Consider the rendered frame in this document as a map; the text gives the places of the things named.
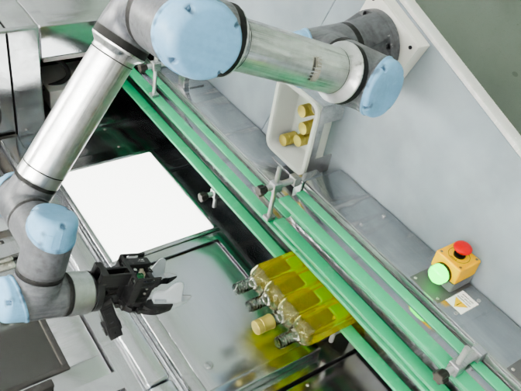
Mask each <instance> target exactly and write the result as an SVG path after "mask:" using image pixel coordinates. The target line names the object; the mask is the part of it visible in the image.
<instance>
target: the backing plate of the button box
mask: <svg viewBox="0 0 521 391"><path fill-rule="evenodd" d="M428 269H429V268H427V269H425V270H423V271H421V272H419V273H417V274H415V275H412V276H410V278H411V280H413V281H414V283H415V284H417V285H418V286H419V287H420V288H421V289H422V290H423V291H424V292H425V293H426V294H427V295H428V296H429V297H430V298H431V299H433V300H434V301H435V302H436V303H440V302H442V301H444V300H445V299H447V298H449V297H451V296H453V295H455V294H457V293H459V292H460V291H462V290H464V289H466V288H468V287H470V286H471V285H472V284H471V283H468V284H466V285H463V286H461V287H460V288H459V289H456V290H454V291H453V292H448V291H447V290H446V289H445V288H444V287H443V286H442V285H438V284H436V283H434V282H432V281H431V280H430V277H429V273H428V272H427V271H428Z"/></svg>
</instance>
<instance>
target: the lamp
mask: <svg viewBox="0 0 521 391"><path fill-rule="evenodd" d="M429 277H430V280H431V281H432V282H434V283H436V284H438V285H441V284H443V283H445V282H448V281H450V279H451V271H450V269H449V267H448V266H447V265H446V264H444V263H443V262H437V263H436V264H435V265H433V266H431V267H430V269H429Z"/></svg>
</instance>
